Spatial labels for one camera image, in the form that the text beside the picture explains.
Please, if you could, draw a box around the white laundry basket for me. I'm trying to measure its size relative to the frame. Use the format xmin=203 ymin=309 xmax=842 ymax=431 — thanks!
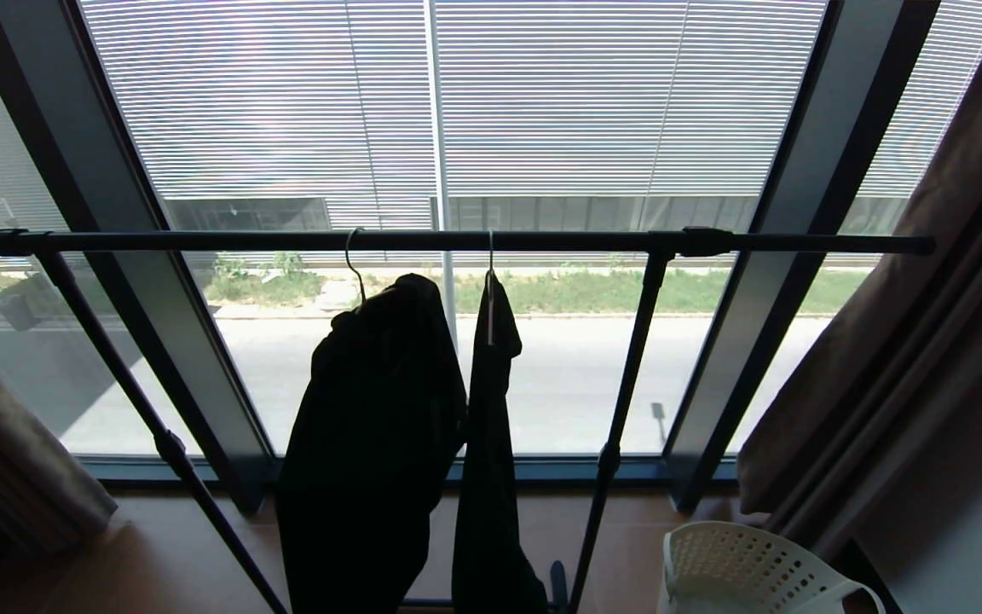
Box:
xmin=657 ymin=520 xmax=888 ymax=614

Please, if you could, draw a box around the window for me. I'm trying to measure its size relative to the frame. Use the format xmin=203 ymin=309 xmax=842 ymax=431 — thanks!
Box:
xmin=0 ymin=0 xmax=982 ymax=513

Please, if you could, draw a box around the brown curtain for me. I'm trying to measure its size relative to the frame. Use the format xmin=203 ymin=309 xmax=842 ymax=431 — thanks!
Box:
xmin=0 ymin=317 xmax=118 ymax=557
xmin=736 ymin=0 xmax=982 ymax=559

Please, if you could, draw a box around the pink clothes hanger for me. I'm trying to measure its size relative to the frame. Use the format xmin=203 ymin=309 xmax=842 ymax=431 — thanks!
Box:
xmin=344 ymin=227 xmax=369 ymax=306
xmin=484 ymin=229 xmax=497 ymax=347

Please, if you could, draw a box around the black garment with green print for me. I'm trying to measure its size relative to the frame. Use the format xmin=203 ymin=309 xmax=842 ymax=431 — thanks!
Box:
xmin=275 ymin=273 xmax=469 ymax=614

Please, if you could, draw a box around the black clothes rack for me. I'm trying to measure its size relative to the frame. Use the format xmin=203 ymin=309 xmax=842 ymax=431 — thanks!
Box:
xmin=0 ymin=226 xmax=937 ymax=614

